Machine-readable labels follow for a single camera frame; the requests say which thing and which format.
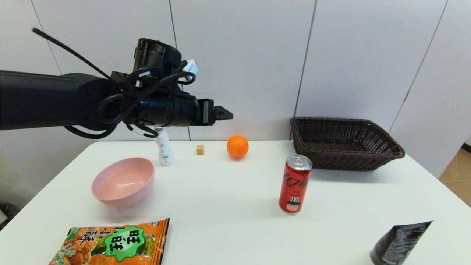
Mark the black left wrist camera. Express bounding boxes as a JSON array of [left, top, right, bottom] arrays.
[[132, 38, 199, 89]]

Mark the small white bottle silver cap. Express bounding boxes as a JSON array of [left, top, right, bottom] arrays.
[[155, 127, 174, 167]]

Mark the dark brown wicker basket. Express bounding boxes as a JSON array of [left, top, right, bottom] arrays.
[[290, 117, 405, 172]]

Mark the orange fruit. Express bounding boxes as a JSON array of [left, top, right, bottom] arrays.
[[226, 135, 249, 159]]

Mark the orange snack bag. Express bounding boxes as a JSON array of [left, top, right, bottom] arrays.
[[49, 218, 170, 265]]

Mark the black cosmetic tube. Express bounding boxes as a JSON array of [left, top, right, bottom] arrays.
[[369, 220, 433, 265]]

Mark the pink bowl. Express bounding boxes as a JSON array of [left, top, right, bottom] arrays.
[[91, 158, 155, 209]]

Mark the small black floor object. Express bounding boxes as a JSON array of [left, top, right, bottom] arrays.
[[0, 204, 15, 230]]

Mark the red cola can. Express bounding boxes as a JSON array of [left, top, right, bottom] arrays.
[[279, 155, 312, 213]]

